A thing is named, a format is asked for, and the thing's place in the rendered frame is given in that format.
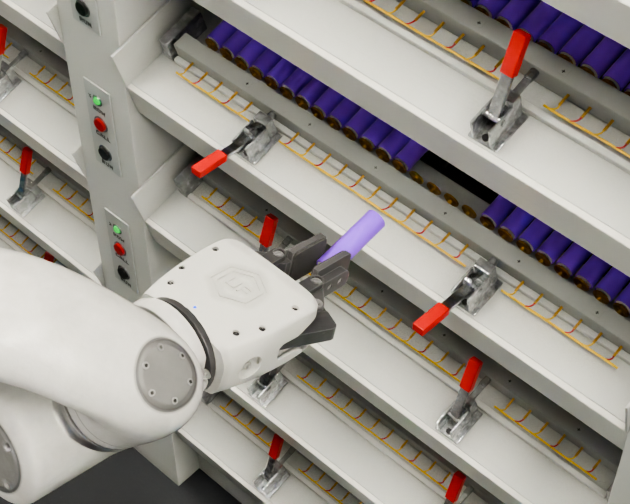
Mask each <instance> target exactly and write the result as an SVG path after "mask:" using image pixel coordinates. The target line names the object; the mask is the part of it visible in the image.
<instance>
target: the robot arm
mask: <svg viewBox="0 0 630 504"><path fill-rule="evenodd" d="M326 243H327V239H326V236H325V235H323V234H322V233H319V234H317V235H315V236H313V237H311V238H309V239H308V240H306V241H302V242H300V243H298V244H296V245H294V246H293V247H291V248H289V249H287V250H284V249H282V248H274V249H272V250H270V251H268V252H261V251H253V250H252V249H250V248H249V247H247V246H246V245H244V244H243V243H241V242H239V241H236V240H233V239H223V240H220V241H218V242H215V243H213V244H211V245H210V246H208V247H206V248H204V249H202V250H201V251H199V252H197V253H196V254H194V255H192V256H191V257H189V258H188V259H186V260H185V261H183V262H182V263H180V264H179V265H177V266H176V267H174V268H173V269H172V270H170V271H169V272H168V273H166V274H165V275H164V276H163V277H161V278H160V279H159V280H158V281H157V282H156V283H154V284H153V285H152V286H151V287H150V288H149V289H148V290H147V291H146V292H145V293H144V294H143V295H142V296H141V297H140V298H139V300H137V301H135V302H134V303H132V302H130V301H128V300H127V299H125V298H123V297H121V296H120V295H118V294H116V293H114V292H113V291H111V290H109V289H107V288H105V287H104V286H102V285H100V284H98V283H96V282H94V281H92V280H90V279H88V278H86V277H84V276H82V275H80V274H78V273H76V272H74V271H72V270H70V269H67V268H65V267H63V266H60V265H58V264H55V263H52V262H50V261H47V260H44V259H41V258H38V257H35V256H32V255H29V254H25V253H22V252H18V251H14V250H10V249H6V248H1V247H0V497H2V498H3V499H5V500H7V501H9V502H11V503H14V504H31V503H34V502H35V501H37V500H39V499H40V498H42V497H44V496H45V495H47V494H49V493H50V492H52V491H54V490H55V489H57V488H58V487H60V486H62V485H63V484H65V483H67V482H68V481H70V480H72V479H73V478H75V477H76V476H78V475H80V474H81V473H83V472H85V471H86V470H88V469H90V468H91V467H93V466H94V465H96V464H98V463H99V462H101V461H103V460H104V459H106V458H108V457H109V456H111V455H113V454H115V453H117V452H120V451H122V450H125V449H128V448H132V447H136V446H139V445H143V444H147V443H151V442H154V441H157V440H159V439H162V438H165V437H167V436H169V435H171V434H172V433H174V432H176V431H178V430H179V429H181V428H182V427H183V426H184V425H185V424H186V423H187V422H188V421H189V420H190V419H191V418H192V416H193V415H194V414H195V412H196V411H197V408H198V406H199V404H200V402H201V398H202V394H203V391H206V392H208V393H210V394H213V393H216V392H220V391H223V390H226V389H229V388H232V387H235V386H237V385H240V384H242V383H245V382H247V381H250V380H252V379H254V378H256V377H259V376H261V375H263V374H265V373H267V372H269V371H271V370H273V369H275V368H277V367H278V366H280V365H282V364H284V363H286V362H287V361H289V360H291V359H292V358H294V357H295V356H297V355H298V354H300V353H301V352H302V351H304V350H305V349H306V348H307V347H308V345H310V344H315V343H320V342H325V341H330V340H332V339H333V338H334V334H335V330H336V326H337V325H336V323H335V321H334V320H333V318H332V317H331V315H330V314H329V312H328V311H326V310H325V308H324V297H326V296H327V295H329V294H331V293H332V292H334V291H336V290H337V289H339V288H341V287H342V286H344V284H345V283H346V282H347V280H348V276H349V271H348V267H349V263H350V259H351V254H350V253H349V252H348V251H346V250H345V251H341V252H339V253H337V254H335V255H333V256H332V257H330V258H328V259H326V260H325V261H323V262H321V263H319V264H317V260H318V259H319V258H320V257H321V256H322V255H323V254H324V251H325V247H326ZM310 272H311V276H309V277H307V278H306V279H304V280H302V281H300V282H299V283H297V282H296V280H298V279H300V278H302V277H303V276H305V275H307V274H309V273H310Z"/></svg>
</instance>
